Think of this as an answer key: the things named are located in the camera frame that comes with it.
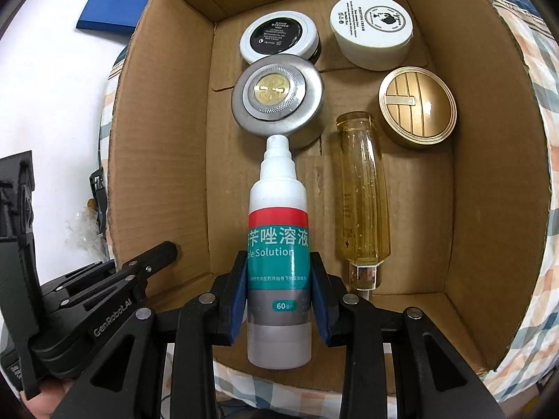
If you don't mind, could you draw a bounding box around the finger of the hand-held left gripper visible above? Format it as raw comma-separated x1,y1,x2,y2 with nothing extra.
40,241,179,297
59,273,151,310

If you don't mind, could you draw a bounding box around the gold round jar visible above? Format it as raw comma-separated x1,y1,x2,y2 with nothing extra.
378,66,457,151

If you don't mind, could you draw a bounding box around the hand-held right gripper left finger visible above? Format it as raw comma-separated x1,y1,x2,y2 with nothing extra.
51,250,248,419

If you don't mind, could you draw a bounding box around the clear plastic wrap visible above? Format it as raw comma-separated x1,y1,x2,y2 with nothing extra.
65,207,106,245

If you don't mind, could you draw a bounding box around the white jar with black lid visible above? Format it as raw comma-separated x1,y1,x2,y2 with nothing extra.
239,12,320,64

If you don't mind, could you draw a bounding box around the white spray bottle teal label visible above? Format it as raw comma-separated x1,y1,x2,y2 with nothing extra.
246,135,312,369

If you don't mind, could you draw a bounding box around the person's left hand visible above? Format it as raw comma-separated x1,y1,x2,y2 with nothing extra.
20,380,77,419

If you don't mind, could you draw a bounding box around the grey jar with silver lid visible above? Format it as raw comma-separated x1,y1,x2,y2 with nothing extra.
231,56,325,149

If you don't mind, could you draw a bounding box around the white round cream jar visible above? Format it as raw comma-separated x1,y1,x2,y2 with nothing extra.
328,0,414,71

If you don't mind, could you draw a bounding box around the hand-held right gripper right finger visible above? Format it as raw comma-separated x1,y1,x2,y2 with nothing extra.
309,253,508,419

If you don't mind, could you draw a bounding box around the cardboard box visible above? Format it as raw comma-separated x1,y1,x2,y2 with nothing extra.
105,0,552,396

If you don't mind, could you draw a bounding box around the amber glass bottle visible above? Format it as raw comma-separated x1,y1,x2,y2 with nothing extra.
335,112,391,300

